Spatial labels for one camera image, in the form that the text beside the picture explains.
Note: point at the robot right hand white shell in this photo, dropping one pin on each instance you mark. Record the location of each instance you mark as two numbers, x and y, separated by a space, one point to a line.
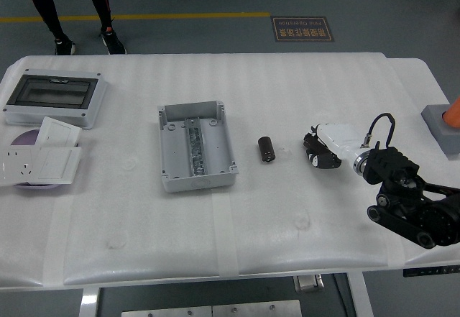
341 137

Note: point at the black cylindrical battery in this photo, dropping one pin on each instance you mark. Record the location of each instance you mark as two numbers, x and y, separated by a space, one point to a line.
315 144
266 150

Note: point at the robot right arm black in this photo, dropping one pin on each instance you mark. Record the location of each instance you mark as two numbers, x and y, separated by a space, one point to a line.
395 162

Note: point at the open grey junction box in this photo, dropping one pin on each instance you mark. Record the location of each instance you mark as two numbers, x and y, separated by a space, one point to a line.
215 151

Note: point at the grey distribution box dark window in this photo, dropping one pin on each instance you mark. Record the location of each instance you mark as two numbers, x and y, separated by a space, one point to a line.
54 92

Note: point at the white foam mat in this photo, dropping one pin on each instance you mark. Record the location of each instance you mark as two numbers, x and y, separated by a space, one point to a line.
287 205

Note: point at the grey square block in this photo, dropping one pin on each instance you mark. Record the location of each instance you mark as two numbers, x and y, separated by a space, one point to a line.
440 132

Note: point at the orange cone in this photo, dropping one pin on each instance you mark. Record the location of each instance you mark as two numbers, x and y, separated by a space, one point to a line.
453 115

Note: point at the brown floor sign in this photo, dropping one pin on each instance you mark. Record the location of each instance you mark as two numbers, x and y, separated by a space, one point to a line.
302 29

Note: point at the white table leg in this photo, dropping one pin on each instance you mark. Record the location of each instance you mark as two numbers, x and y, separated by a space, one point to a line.
361 295
90 302

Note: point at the black table control panel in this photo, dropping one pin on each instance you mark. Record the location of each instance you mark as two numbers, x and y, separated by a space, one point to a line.
431 271

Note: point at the purple round plate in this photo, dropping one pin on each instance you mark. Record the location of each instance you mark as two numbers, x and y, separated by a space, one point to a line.
25 138

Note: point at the person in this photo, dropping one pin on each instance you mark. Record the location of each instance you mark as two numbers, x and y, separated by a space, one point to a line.
46 0

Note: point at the metal mounting rail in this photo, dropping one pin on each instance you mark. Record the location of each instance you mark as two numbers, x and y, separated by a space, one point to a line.
196 148

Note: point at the metal table bracket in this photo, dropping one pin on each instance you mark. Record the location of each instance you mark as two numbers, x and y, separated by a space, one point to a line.
309 284

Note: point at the grey metal base plate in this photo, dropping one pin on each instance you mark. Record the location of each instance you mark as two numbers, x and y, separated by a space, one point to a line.
165 312
257 309

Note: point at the white switch panel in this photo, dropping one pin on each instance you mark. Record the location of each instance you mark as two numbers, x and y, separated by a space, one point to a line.
57 164
57 132

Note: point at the white wall socket panel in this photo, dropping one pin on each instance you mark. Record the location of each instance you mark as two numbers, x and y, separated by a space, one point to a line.
14 166

